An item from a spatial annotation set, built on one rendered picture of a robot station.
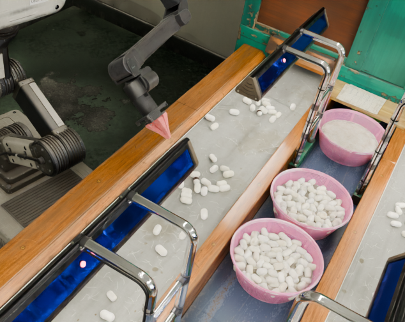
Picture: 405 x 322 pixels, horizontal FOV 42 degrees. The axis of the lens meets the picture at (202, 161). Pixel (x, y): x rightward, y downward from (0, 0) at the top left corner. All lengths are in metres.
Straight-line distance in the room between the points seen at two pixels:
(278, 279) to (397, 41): 1.12
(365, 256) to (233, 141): 0.60
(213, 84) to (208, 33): 1.51
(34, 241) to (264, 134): 0.91
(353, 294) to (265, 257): 0.26
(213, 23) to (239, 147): 1.79
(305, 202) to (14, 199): 1.01
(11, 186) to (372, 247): 1.24
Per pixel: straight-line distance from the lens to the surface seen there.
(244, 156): 1.83
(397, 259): 1.21
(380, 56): 2.26
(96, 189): 1.60
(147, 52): 1.70
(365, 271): 1.62
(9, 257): 1.46
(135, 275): 0.97
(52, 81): 3.39
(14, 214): 1.94
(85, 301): 1.39
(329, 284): 1.52
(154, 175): 1.16
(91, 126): 3.04
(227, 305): 1.50
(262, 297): 1.50
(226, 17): 3.48
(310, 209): 1.73
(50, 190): 2.01
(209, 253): 1.48
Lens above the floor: 1.91
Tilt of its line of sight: 41 degrees down
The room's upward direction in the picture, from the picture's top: 12 degrees clockwise
